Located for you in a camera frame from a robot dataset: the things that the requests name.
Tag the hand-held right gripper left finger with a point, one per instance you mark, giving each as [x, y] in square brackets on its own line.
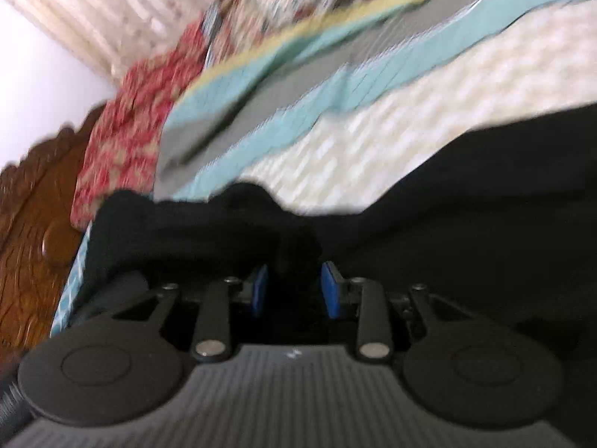
[259, 291]

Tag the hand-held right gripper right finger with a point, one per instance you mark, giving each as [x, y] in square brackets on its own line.
[332, 295]

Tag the black pants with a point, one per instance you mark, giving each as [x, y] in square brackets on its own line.
[466, 242]

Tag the patterned striped bed sheet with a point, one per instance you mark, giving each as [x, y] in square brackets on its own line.
[373, 116]

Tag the teal lattice pillow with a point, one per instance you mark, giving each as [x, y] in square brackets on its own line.
[74, 280]

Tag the red floral blanket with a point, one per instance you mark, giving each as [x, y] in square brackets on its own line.
[126, 135]

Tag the carved wooden headboard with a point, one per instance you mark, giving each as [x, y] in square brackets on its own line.
[32, 242]

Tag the beige patterned curtain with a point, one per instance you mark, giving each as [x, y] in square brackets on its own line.
[107, 9]

